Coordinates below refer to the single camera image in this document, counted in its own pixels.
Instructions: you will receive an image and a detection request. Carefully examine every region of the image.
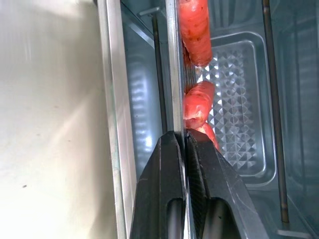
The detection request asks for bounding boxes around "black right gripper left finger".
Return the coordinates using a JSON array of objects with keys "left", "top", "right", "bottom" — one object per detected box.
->
[{"left": 129, "top": 130, "right": 187, "bottom": 239}]

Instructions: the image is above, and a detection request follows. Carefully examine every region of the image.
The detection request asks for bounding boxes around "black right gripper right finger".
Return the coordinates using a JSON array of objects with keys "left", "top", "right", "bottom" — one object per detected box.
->
[{"left": 185, "top": 129, "right": 268, "bottom": 239}]

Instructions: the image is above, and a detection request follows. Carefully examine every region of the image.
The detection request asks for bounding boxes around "silver metal baking tray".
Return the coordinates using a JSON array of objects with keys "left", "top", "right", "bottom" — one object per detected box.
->
[{"left": 165, "top": 0, "right": 197, "bottom": 239}]

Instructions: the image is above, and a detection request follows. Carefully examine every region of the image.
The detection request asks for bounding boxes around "short red sausage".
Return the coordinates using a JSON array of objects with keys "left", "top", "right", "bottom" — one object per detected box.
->
[
  {"left": 183, "top": 81, "right": 216, "bottom": 128},
  {"left": 196, "top": 123, "right": 221, "bottom": 151}
]

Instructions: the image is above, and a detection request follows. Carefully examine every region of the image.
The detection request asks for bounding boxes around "toaster oven glass door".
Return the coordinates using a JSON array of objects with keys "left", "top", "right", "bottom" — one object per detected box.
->
[{"left": 96, "top": 0, "right": 137, "bottom": 239}]

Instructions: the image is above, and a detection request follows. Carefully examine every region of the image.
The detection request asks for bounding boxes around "dark oven heating rod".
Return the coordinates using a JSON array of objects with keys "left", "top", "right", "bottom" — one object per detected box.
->
[
  {"left": 151, "top": 16, "right": 168, "bottom": 133},
  {"left": 262, "top": 0, "right": 290, "bottom": 223}
]

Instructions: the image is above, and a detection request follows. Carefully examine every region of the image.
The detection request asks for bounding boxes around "orange carrot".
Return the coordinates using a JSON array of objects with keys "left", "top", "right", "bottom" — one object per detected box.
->
[{"left": 177, "top": 0, "right": 213, "bottom": 67}]

